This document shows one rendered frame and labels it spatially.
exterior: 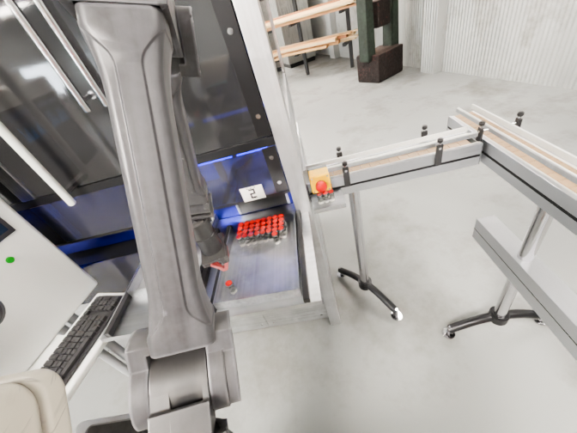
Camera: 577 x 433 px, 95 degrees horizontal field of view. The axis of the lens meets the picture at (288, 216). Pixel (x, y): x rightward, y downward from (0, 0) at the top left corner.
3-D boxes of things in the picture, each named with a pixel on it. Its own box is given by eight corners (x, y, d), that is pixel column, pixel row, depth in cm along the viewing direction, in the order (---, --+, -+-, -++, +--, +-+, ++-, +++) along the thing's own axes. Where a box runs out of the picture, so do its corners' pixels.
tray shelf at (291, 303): (157, 237, 121) (154, 234, 119) (307, 204, 111) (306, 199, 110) (103, 342, 83) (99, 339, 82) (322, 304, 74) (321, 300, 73)
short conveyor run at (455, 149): (311, 204, 113) (303, 173, 104) (307, 185, 125) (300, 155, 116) (481, 166, 104) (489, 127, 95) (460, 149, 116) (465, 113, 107)
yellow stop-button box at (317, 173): (311, 184, 104) (306, 167, 99) (329, 179, 103) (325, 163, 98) (312, 194, 98) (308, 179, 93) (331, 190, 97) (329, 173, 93)
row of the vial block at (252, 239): (240, 243, 99) (236, 234, 97) (287, 234, 97) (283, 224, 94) (239, 247, 98) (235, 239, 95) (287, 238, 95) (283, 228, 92)
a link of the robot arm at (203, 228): (182, 228, 62) (205, 220, 63) (183, 210, 67) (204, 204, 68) (195, 247, 67) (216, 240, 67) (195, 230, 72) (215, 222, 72)
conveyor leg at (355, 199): (356, 282, 168) (341, 181, 121) (370, 279, 167) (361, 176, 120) (360, 294, 161) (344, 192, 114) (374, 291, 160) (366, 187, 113)
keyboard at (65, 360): (100, 296, 108) (96, 293, 107) (127, 296, 104) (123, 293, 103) (9, 416, 79) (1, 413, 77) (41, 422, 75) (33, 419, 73)
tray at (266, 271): (233, 233, 106) (230, 227, 103) (296, 219, 102) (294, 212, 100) (217, 310, 79) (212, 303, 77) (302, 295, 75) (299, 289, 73)
